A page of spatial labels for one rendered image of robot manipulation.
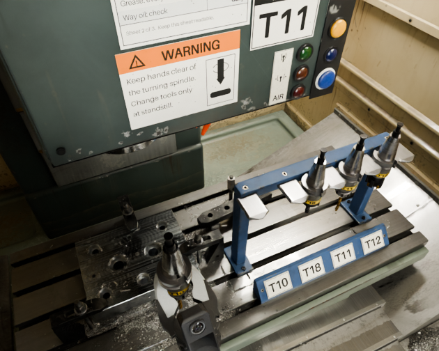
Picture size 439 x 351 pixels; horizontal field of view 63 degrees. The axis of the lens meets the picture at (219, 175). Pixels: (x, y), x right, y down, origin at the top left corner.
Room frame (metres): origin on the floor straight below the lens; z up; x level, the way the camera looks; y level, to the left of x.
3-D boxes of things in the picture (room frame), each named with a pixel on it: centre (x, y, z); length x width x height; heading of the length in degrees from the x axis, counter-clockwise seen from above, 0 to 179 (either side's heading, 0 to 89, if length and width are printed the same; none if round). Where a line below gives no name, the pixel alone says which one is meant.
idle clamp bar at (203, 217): (0.73, -0.05, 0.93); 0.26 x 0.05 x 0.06; 120
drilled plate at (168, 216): (0.53, 0.23, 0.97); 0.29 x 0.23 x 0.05; 115
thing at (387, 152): (0.68, -0.43, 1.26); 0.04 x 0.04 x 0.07
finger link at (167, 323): (0.25, 0.08, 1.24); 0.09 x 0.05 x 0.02; 38
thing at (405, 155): (0.70, -0.48, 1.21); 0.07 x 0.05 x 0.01; 25
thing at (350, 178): (0.63, -0.33, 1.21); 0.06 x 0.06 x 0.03
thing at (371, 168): (0.66, -0.38, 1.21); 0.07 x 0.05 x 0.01; 25
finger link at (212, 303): (0.28, 0.03, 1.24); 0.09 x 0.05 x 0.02; 11
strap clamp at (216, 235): (0.57, 0.05, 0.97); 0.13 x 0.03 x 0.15; 115
